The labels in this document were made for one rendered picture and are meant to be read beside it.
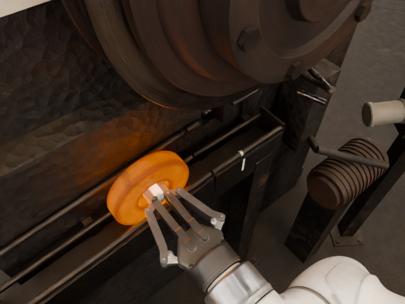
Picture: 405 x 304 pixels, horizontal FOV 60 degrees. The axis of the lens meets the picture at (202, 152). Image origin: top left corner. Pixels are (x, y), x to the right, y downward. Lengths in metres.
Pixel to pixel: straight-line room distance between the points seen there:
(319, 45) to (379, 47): 1.97
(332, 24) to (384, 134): 1.43
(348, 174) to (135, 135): 0.58
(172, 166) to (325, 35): 0.31
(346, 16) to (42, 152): 0.46
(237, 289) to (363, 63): 1.90
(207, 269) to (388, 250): 1.10
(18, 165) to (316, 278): 0.47
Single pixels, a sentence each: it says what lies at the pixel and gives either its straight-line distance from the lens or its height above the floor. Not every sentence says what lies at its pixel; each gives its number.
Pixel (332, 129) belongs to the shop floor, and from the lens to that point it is 1.82.
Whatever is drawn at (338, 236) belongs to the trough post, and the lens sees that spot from 1.49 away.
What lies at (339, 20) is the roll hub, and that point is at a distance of 0.51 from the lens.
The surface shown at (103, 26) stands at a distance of 0.36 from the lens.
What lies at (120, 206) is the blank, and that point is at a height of 0.77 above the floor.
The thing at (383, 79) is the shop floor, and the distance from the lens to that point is 2.20.
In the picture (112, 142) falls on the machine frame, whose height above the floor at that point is 0.82.
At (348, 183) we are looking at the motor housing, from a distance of 0.98.
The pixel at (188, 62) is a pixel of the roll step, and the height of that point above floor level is 1.03.
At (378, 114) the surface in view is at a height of 0.68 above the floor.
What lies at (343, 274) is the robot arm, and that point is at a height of 0.74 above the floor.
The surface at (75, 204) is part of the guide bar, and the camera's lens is 0.66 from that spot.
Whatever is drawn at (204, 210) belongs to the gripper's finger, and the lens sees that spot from 0.58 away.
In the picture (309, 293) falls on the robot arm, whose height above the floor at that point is 0.75.
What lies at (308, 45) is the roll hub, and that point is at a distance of 0.48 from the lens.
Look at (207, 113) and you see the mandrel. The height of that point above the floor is 0.75.
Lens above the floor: 1.28
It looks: 52 degrees down
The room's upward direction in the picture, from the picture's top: straight up
